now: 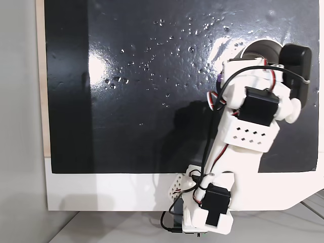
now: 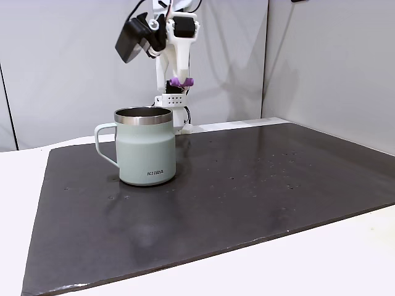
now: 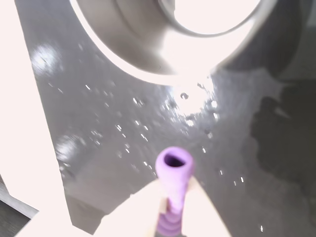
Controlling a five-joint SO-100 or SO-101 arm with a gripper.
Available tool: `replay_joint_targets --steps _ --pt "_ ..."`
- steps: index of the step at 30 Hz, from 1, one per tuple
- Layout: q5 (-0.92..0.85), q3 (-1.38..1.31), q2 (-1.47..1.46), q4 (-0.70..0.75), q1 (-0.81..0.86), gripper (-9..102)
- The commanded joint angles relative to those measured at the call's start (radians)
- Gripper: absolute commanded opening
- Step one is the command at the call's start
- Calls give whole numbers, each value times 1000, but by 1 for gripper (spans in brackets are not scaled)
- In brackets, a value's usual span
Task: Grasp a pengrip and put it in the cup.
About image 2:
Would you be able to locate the pale green steel-rimmed mug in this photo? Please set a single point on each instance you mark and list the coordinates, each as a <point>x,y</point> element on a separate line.
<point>145,151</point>

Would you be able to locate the dark grey table mat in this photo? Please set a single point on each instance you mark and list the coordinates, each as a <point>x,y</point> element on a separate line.
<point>216,200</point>

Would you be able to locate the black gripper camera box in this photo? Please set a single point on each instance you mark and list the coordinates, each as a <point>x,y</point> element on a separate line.
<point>132,40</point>

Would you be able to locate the black wall-mounted object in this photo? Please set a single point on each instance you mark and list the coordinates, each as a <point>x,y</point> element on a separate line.
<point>300,1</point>

